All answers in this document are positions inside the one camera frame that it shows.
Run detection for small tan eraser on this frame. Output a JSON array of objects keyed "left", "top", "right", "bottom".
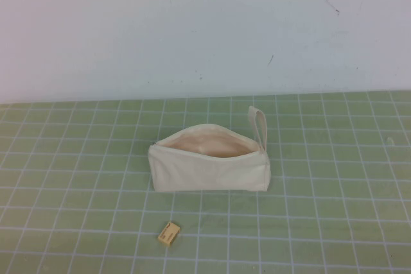
[{"left": 157, "top": 221, "right": 181, "bottom": 241}]

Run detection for cream canvas pencil case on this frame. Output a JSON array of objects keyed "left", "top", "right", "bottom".
[{"left": 148, "top": 105, "right": 271, "bottom": 194}]

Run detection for green grid cutting mat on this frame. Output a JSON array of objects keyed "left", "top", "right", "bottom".
[{"left": 0, "top": 90, "right": 411, "bottom": 274}]

